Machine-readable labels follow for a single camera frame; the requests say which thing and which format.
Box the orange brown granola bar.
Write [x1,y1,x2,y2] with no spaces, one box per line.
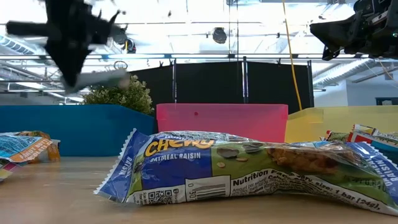
[18,130,62,163]

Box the small green potted plant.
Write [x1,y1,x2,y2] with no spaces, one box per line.
[82,74,155,116]

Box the long yellow cable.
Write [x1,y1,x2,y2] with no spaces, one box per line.
[281,0,303,111]

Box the dark framed wall screen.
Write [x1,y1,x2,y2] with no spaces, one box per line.
[375,96,398,106]

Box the black partition panel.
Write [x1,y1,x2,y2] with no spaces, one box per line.
[130,60,314,114]

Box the Chewy oatmeal raisin granola bar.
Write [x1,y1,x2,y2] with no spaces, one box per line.
[93,128,398,217]

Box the red plastic sorting tray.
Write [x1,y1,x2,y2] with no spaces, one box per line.
[156,103,289,144]

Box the blue plastic sorting tray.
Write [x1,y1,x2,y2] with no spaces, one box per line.
[0,104,155,157]

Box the yellow plastic sorting tray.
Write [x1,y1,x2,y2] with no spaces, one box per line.
[284,105,398,144]

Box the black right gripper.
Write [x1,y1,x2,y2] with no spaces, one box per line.
[310,0,398,62]

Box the black overhead camera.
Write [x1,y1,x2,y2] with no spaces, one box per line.
[212,27,228,44]

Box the cyan peanut butter granola bar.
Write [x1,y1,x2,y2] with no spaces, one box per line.
[0,133,53,164]

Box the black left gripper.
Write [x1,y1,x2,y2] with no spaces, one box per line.
[6,0,127,86]

